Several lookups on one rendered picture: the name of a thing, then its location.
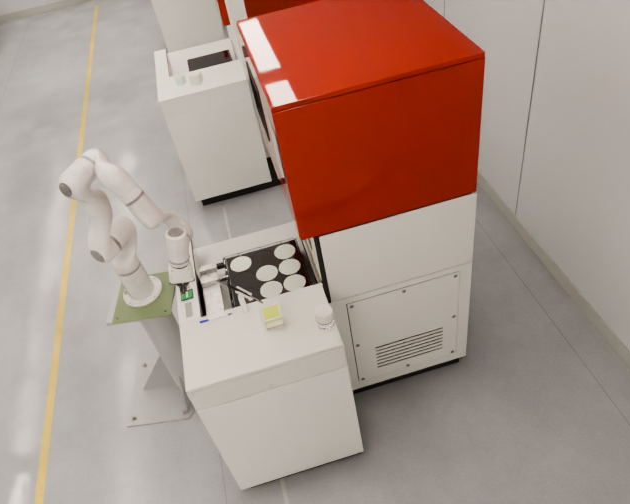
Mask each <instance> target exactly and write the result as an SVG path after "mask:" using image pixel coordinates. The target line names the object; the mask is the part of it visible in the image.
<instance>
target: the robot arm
mask: <svg viewBox="0 0 630 504"><path fill-rule="evenodd" d="M96 178H98V179H99V181H100V182H101V184H102V185H103V186H105V187H106V188H108V189H109V190H111V191H112V192H113V193H114V194H115V196H116V197H117V198H118V199H119V200H120V201H121V202H122V203H123V204H124V205H125V206H126V207H127V208H128V209H129V211H130V212H131V213H132V214H133V215H134V216H135V217H136V218H137V219H138V220H139V221H140V222H141V223H142V224H143V225H144V226H145V227H147V228H149V229H153V228H156V227H157V226H159V225H160V224H161V223H164V224H166V225H167V226H168V227H169V229H168V230H167V231H166V232H165V238H166V245H167V252H168V258H169V264H168V270H169V279H170V281H169V284H175V285H177V286H178V287H179V288H180V292H182V294H186V292H185V291H187V285H188V284H189V283H190V282H194V281H195V278H194V273H193V267H192V263H191V260H190V259H189V258H190V255H189V243H190V241H191V238H192V236H193V230H192V228H191V227H190V225H189V224H188V223H187V222H186V221H185V220H184V219H183V217H181V216H180V215H179V214H178V213H176V212H174V211H168V210H160V209H159V208H158V207H157V206H156V204H155V203H154V202H153V201H152V200H151V199H150V198H149V196H148V195H147V194H146V193H145V192H144V191H143V189H142V188H141V187H140V186H139V185H138V184H137V183H136V182H135V180H134V179H133V178H132V177H131V176H130V175H129V174H128V173H127V172H126V171H125V170H124V169H123V168H121V167H120V166H117V165H115V164H112V163H110V160H109V158H108V156H107V155H106V154H105V152H103V151H102V150H101V149H98V148H91V149H88V150H86V151H85V152H83V153H82V154H81V155H80V156H79V157H78V158H77V159H76V160H75V161H74V162H73V163H72V164H71V165H70V166H69V167H68V168H67V169H66V170H65V171H64V172H63V173H62V174H61V175H60V177H59V180H58V188H59V190H60V192H61V193H62V194H63V195H64V196H65V197H67V198H70V199H73V200H77V201H80V202H81V203H82V205H83V207H84V209H85V211H86V213H87V216H88V219H89V228H88V249H89V252H90V254H91V256H92V257H93V258H94V259H95V260H97V261H99V262H102V263H106V262H109V261H111V264H112V267H113V269H114V271H115V272H116V274H117V276H118V277H119V279H120V280H121V282H122V283H123V285H124V287H125V288H126V289H125V290H124V294H123V299H124V301H125V302H126V304H127V305H129V306H131V307H143V306H146V305H148V304H150V303H152V302H153V301H155V300H156V299H157V298H158V296H159V295H160V293H161V291H162V283H161V281H160V280H159V279H158V278H157V277H154V276H149V275H148V273H147V272H146V270H145V268H144V266H143V265H142V263H141V261H140V259H139V258H138V256H137V254H136V248H137V230H136V226H135V224H134V223H133V221H132V220H131V219H129V218H128V217H126V216H122V215H118V216H115V217H113V214H112V208H111V205H110V202H109V200H108V197H107V195H106V194H105V193H104V192H103V191H102V190H100V189H97V188H90V186H91V184H92V183H93V181H94V180H95V179H96ZM182 283H183V284H182ZM183 290H184V293H183Z"/></svg>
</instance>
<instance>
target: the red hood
mask: <svg viewBox="0 0 630 504"><path fill-rule="evenodd" d="M236 22H237V23H236V26H237V30H238V34H239V38H240V42H241V47H242V51H243V55H244V59H245V63H246V67H247V71H248V75H249V79H250V83H251V87H252V92H253V96H254V100H255V104H256V108H257V112H258V116H259V120H260V124H261V128H262V132H263V137H264V140H265V143H266V146H267V148H268V151H269V154H270V157H271V160H272V162H273V165H274V168H275V171H276V174H277V176H278V179H279V182H280V185H281V188H282V191H283V193H284V196H285V199H286V202H287V205H288V207H289V210H290V213H291V216H292V219H293V221H294V224H295V227H296V230H297V233H298V235H299V238H300V239H301V241H302V240H306V239H309V238H313V237H316V236H320V235H323V234H327V233H330V232H334V231H337V230H341V229H345V228H348V227H352V226H355V225H359V224H362V223H366V222H369V221H373V220H377V219H380V218H384V217H387V216H391V215H394V214H398V213H401V212H405V211H408V210H412V209H416V208H419V207H423V206H426V205H430V204H433V203H437V202H440V201H444V200H447V199H451V198H455V197H458V196H462V195H465V194H469V193H472V192H476V187H477V173H478V158H479V143H480V129H481V114H482V100H483V85H484V71H485V51H484V50H482V49H481V48H480V47H479V46H478V45H476V44H475V43H474V42H473V41H472V40H470V39H469V38H468V37H467V36H466V35H464V34H463V33H462V32H461V31H460V30H458V29H457V28H456V27H455V26H454V25H452V24H451V23H450V22H449V21H448V20H446V19H445V18H444V17H443V16H442V15H440V14H439V13H438V12H437V11H436V10H434V9H433V8H432V7H431V6H430V5H429V4H427V3H426V2H425V1H424V0H320V1H316V2H312V3H308V4H304V5H300V6H295V7H291V8H287V9H283V10H279V11H275V12H271V13H267V14H263V15H259V16H255V17H251V18H247V19H243V20H239V21H236Z"/></svg>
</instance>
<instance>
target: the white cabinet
mask: <svg viewBox="0 0 630 504"><path fill-rule="evenodd" d="M197 413H198V415H199V417H200V418H201V420H202V422H203V424H204V426H205V427H206V429H207V431H208V433H209V434H210V436H211V438H212V440H213V441H214V443H215V445H216V447H217V448H218V450H219V452H220V454H221V456H222V457H223V459H224V461H225V463H226V464H227V466H228V468H229V470H230V471H231V473H232V475H233V477H234V478H235V480H236V482H237V484H238V486H239V487H240V489H241V490H243V489H246V488H250V487H251V488H253V487H256V486H259V485H262V484H265V483H268V482H271V481H275V480H278V479H281V478H284V477H287V476H290V475H294V474H297V473H300V472H303V471H306V470H309V469H312V468H316V467H319V466H322V465H325V464H328V463H331V462H335V461H338V460H341V459H344V458H347V457H350V456H353V455H357V454H360V453H362V452H363V451H364V450H363V445H362V439H361V434H360V429H359V423H358V418H357V412H356V407H355V401H354V396H353V390H352V385H351V380H350V374H349V369H348V365H347V366H344V367H341V368H338V369H334V370H331V371H328V372H324V373H321V374H318V375H314V376H311V377H308V378H305V379H301V380H298V381H295V382H291V383H288V384H285V385H281V386H278V387H275V388H272V389H268V390H265V391H262V392H258V393H255V394H252V395H248V396H245V397H242V398H239V399H235V400H232V401H229V402H225V403H222V404H219V405H215V406H212V407H209V408H206V409H202V410H199V411H197Z"/></svg>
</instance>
